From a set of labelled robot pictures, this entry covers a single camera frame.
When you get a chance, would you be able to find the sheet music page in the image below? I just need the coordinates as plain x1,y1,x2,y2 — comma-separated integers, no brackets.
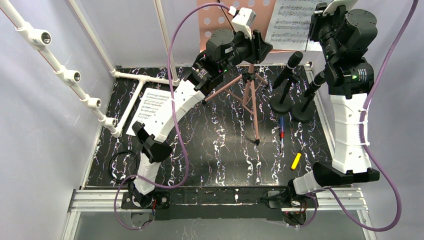
265,0,322,52
126,88,171,136

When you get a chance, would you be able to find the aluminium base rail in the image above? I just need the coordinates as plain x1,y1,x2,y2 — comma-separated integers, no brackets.
62,187,377,240

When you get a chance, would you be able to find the right black microphone on stand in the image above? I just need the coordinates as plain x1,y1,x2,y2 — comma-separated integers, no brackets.
290,70,326,123

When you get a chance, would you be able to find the pink music stand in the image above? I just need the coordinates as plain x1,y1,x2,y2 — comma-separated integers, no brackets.
196,0,329,146

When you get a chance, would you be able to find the blue red screwdriver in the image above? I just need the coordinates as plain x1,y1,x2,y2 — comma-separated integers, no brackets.
278,115,285,153

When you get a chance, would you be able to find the black microphone on stand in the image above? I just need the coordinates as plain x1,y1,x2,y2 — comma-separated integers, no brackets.
290,70,326,123
268,51,304,115

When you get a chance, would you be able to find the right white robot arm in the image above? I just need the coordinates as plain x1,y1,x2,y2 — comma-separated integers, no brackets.
286,0,380,200

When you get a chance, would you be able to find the black coiled cable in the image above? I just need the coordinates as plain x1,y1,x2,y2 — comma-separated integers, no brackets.
109,150,141,185

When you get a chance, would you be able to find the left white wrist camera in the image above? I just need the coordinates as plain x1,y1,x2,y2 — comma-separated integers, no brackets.
228,6,256,40

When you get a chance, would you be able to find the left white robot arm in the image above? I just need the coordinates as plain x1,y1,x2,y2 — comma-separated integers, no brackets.
128,29,273,208

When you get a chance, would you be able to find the left black microphone on stand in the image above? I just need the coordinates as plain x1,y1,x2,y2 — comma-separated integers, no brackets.
268,51,304,115

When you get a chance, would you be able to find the white PVC pipe frame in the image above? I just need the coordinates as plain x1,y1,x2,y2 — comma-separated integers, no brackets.
0,0,182,139

